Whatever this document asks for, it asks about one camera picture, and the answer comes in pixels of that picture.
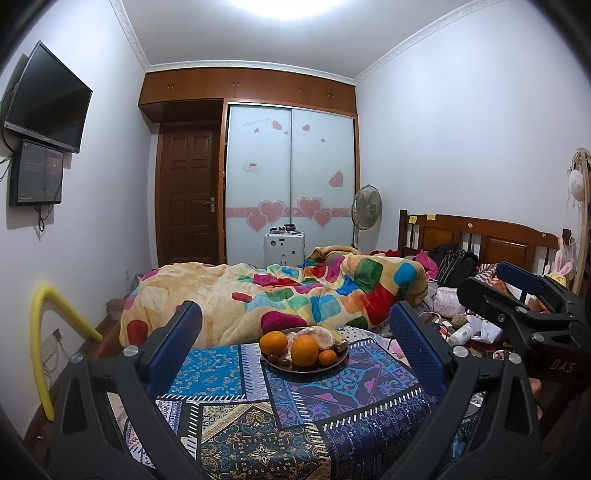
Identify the brown wooden door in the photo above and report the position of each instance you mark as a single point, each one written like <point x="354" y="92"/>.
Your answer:
<point x="189" y="184"/>

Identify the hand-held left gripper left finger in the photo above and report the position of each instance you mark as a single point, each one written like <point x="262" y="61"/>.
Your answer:
<point x="178" y="341"/>

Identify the standing fan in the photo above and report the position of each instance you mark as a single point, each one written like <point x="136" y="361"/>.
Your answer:
<point x="367" y="207"/>

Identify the brown round plate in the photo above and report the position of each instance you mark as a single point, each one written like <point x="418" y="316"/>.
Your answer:
<point x="337" y="362"/>

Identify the plush bunny toy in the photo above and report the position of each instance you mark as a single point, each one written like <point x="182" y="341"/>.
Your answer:
<point x="559" y="274"/>

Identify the small black wall monitor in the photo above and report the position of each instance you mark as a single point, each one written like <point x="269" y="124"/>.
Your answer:
<point x="37" y="173"/>

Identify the colourful checked blanket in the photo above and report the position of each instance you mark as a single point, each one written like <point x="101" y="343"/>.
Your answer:
<point x="207" y="295"/>

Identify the black wall television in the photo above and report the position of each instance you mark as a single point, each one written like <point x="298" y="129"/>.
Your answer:
<point x="46" y="101"/>

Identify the pink clothes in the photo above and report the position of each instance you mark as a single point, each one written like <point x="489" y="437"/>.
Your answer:
<point x="427" y="263"/>

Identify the white hard case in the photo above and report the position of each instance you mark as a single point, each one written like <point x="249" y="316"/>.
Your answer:
<point x="284" y="249"/>

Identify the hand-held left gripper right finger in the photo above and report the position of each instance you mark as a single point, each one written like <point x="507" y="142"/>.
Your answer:
<point x="415" y="346"/>

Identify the wooden bed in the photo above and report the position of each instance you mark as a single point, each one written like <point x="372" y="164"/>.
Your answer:
<point x="498" y="244"/>

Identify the wooden overhead cabinet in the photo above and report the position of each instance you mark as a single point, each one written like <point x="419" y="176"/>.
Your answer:
<point x="258" y="83"/>

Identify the large orange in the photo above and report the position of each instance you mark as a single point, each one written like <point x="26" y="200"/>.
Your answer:
<point x="304" y="351"/>
<point x="273" y="344"/>

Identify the frosted wardrobe with pink hearts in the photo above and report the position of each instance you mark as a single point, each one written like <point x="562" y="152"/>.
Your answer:
<point x="258" y="161"/>

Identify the yellow foam tube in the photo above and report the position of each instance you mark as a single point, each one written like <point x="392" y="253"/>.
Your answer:
<point x="37" y="346"/>

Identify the black backpack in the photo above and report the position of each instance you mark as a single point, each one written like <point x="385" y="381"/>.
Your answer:
<point x="457" y="267"/>

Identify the pink spotted white cloth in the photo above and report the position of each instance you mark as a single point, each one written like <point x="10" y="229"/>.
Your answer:
<point x="448" y="300"/>

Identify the small mandarin orange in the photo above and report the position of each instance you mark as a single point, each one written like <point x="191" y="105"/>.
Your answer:
<point x="328" y="357"/>

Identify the blue patterned cloth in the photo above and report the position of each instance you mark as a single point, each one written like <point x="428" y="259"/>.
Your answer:
<point x="231" y="369"/>

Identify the white plastic bottle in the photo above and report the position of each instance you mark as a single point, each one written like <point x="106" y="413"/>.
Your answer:
<point x="461" y="333"/>

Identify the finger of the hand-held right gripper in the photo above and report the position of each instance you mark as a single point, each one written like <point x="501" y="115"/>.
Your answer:
<point x="489" y="300"/>
<point x="531" y="286"/>

